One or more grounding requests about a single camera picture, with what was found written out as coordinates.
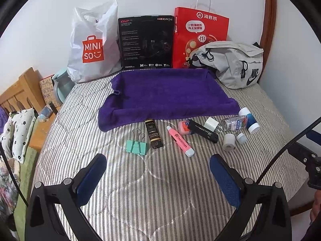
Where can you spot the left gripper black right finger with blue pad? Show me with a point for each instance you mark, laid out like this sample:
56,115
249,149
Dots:
261,213

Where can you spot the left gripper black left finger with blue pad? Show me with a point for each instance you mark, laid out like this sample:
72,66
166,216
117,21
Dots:
43,222

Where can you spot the teal binder clip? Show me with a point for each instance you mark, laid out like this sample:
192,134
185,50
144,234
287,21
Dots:
137,144

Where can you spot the person's right hand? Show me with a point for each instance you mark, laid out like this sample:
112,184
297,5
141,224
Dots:
316,206

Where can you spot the blue white tube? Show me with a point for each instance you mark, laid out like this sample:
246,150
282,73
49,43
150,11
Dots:
252,125

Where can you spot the small white cap jar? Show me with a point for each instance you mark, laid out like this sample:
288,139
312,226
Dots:
241,138

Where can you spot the clear plastic bottle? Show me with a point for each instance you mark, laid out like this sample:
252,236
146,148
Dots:
235,123

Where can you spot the white tape roll lying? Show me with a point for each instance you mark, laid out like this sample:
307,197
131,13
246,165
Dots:
229,142

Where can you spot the floral white pillow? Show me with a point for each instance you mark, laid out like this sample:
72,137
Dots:
17,132

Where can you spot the wooden bedside table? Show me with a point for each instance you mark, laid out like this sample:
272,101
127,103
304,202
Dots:
40,132

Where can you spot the small blue item on table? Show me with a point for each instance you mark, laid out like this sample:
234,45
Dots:
45,114

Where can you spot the white tape roll upright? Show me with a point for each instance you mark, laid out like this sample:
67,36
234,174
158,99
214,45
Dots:
211,124

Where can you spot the black rectangular case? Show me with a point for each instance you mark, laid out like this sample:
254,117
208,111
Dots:
202,131

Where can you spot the striped quilt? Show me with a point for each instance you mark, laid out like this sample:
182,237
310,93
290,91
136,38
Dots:
163,195

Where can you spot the grey Nike waist bag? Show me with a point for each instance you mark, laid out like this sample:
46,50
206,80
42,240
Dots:
236,65

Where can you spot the pink highlighter pen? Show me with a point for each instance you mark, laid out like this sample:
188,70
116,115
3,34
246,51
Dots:
184,146

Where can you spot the wooden headboard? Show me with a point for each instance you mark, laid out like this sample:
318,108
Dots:
25,93

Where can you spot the small pink sanitizer bottle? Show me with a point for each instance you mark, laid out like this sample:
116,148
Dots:
183,128

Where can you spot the patterned box on table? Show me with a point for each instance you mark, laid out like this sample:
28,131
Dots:
46,87

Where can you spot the black gold sachet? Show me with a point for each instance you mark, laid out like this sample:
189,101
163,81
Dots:
153,134

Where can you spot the light blue kettle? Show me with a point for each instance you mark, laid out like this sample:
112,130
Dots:
62,85

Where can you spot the purple towel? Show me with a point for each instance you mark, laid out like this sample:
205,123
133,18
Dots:
164,93

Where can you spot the white Miniso plastic bag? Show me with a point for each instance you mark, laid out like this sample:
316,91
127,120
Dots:
95,52

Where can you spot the red paper shopping bag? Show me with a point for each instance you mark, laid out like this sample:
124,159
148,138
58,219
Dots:
194,28

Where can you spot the black headset box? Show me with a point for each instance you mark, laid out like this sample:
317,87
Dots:
146,41

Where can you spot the brown wooden door frame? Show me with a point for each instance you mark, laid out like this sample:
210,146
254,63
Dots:
268,30

